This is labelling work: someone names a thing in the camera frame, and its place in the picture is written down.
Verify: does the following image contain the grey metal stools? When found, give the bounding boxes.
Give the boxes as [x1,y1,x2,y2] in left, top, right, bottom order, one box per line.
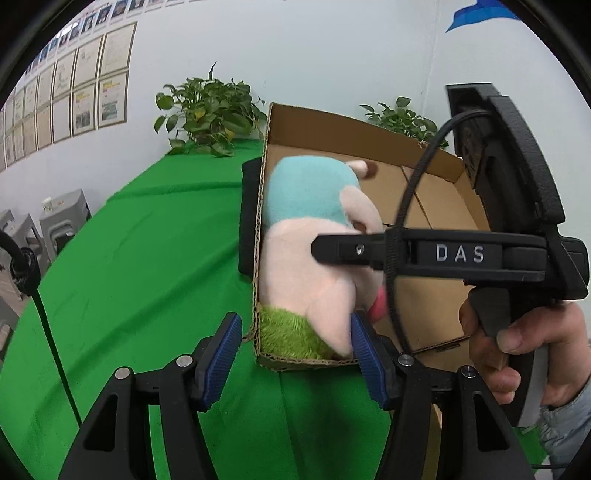
[1,189,91,332]

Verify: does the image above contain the left potted green plant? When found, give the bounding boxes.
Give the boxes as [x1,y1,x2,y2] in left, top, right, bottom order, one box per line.
[153,69,267,158]

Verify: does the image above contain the blue wall decal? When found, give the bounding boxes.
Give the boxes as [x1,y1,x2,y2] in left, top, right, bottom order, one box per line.
[446,0,520,32]

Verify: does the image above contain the black flat device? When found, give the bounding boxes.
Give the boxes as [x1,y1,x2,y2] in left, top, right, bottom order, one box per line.
[238,157,262,279]

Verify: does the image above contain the right potted green plant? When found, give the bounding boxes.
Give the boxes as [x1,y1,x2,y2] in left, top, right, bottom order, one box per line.
[360,96,438,146]

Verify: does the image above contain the grey jacket sleeve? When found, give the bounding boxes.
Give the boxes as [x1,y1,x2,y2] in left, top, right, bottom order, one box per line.
[539,382,591,479]

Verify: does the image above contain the person's right hand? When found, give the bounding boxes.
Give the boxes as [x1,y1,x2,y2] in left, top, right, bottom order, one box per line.
[459,301,590,408]

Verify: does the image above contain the pink pig plush toy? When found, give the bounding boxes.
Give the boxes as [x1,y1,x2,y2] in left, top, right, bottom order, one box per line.
[257,155,385,361]

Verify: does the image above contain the staff photo row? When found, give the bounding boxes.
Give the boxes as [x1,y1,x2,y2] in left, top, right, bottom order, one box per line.
[25,0,184,75]

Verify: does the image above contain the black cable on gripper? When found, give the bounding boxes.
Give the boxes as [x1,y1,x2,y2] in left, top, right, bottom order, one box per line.
[385,108,494,356]

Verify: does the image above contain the framed certificates on wall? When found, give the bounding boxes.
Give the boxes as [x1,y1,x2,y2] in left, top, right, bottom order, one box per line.
[1,12,137,170]

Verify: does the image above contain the large shallow cardboard tray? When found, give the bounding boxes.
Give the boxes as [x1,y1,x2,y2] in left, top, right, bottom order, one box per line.
[249,103,490,371]

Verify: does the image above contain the potted green plant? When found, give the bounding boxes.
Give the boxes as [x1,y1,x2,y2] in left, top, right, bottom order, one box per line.
[360,96,438,146]
[153,69,267,158]

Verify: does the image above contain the green tablecloth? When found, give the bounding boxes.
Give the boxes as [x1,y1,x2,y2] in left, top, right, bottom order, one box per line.
[0,138,551,480]

